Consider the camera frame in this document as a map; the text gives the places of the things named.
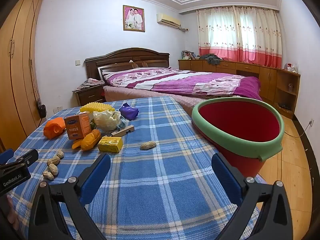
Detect cream and pink curtains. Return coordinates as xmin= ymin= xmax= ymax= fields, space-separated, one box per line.
xmin=196 ymin=5 xmax=283 ymax=68

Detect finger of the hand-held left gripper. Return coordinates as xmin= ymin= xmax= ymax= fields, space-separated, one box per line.
xmin=0 ymin=149 xmax=39 ymax=172
xmin=0 ymin=148 xmax=15 ymax=165

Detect orange cardboard box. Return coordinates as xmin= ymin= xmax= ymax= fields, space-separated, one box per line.
xmin=64 ymin=113 xmax=92 ymax=140

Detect white air conditioner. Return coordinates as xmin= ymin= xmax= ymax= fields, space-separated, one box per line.
xmin=156 ymin=14 xmax=182 ymax=28

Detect bed with purple cover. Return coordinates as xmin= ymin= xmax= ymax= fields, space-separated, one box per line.
xmin=101 ymin=67 xmax=263 ymax=100

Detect dark wooden nightstand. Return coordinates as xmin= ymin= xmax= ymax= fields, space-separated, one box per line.
xmin=72 ymin=84 xmax=105 ymax=107

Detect wooden wardrobe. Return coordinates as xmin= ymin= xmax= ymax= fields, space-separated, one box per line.
xmin=0 ymin=0 xmax=47 ymax=153

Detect notched wooden block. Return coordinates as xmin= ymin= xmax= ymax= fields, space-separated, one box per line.
xmin=111 ymin=124 xmax=135 ymax=137

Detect red bucket with green rim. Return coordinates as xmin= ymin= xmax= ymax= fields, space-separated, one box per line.
xmin=191 ymin=97 xmax=285 ymax=178

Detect small yellow-orange foam net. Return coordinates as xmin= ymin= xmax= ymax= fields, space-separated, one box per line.
xmin=72 ymin=129 xmax=102 ymax=152

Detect framed wedding photo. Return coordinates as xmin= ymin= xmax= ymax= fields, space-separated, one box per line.
xmin=122 ymin=4 xmax=146 ymax=32

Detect pink covered mattress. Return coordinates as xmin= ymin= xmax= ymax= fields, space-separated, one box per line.
xmin=104 ymin=85 xmax=250 ymax=117

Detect white power cable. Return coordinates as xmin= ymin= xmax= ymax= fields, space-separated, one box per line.
xmin=282 ymin=122 xmax=312 ymax=138

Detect purple plastic bag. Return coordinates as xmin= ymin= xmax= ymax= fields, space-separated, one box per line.
xmin=119 ymin=103 xmax=140 ymax=120

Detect patterned cloth on nightstand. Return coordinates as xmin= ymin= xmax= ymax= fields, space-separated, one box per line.
xmin=72 ymin=78 xmax=105 ymax=92

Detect small yellow box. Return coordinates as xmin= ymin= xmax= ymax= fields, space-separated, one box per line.
xmin=97 ymin=136 xmax=123 ymax=153

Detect long wooden cabinet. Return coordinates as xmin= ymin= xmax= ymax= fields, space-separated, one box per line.
xmin=178 ymin=59 xmax=301 ymax=119

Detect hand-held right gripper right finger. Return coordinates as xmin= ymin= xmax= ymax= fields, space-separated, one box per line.
xmin=211 ymin=152 xmax=293 ymax=240

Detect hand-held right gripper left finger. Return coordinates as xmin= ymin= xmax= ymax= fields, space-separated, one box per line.
xmin=28 ymin=152 xmax=112 ymax=240

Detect grey clothes pile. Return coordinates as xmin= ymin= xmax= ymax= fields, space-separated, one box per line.
xmin=199 ymin=53 xmax=223 ymax=65

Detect person's left hand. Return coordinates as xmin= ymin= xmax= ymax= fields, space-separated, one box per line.
xmin=2 ymin=195 xmax=20 ymax=230

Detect large yellow foam net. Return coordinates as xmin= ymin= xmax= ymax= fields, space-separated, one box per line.
xmin=80 ymin=102 xmax=116 ymax=114

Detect cream plastic bag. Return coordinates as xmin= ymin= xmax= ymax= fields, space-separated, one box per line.
xmin=93 ymin=110 xmax=122 ymax=132

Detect dark wooden headboard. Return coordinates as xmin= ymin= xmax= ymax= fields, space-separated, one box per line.
xmin=84 ymin=47 xmax=170 ymax=80

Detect black hanging bag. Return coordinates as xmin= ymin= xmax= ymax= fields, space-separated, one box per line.
xmin=37 ymin=99 xmax=47 ymax=118

